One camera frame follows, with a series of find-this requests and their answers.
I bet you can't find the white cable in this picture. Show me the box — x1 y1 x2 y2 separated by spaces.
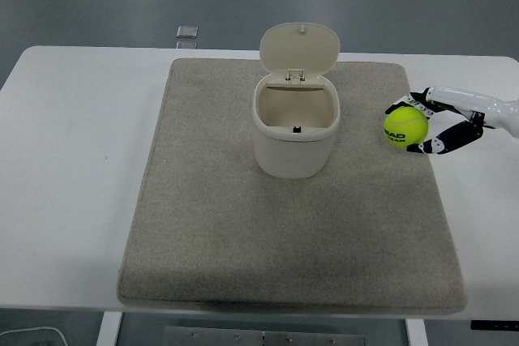
0 326 68 346

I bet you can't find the white table leg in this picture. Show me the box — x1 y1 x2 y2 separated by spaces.
96 312 123 346
405 318 427 346

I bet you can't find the grey metal plate with screws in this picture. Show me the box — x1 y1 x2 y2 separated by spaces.
163 325 366 346

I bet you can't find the cream plastic bin with flip lid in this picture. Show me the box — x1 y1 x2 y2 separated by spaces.
251 22 342 180

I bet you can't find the black table control panel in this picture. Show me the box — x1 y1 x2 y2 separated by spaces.
470 320 519 331

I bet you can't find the beige-grey felt mat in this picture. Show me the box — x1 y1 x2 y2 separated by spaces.
116 58 469 315

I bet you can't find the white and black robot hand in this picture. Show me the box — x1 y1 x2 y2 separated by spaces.
384 85 519 156

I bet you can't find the yellow-green tennis ball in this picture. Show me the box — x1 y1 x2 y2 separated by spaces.
383 105 430 149

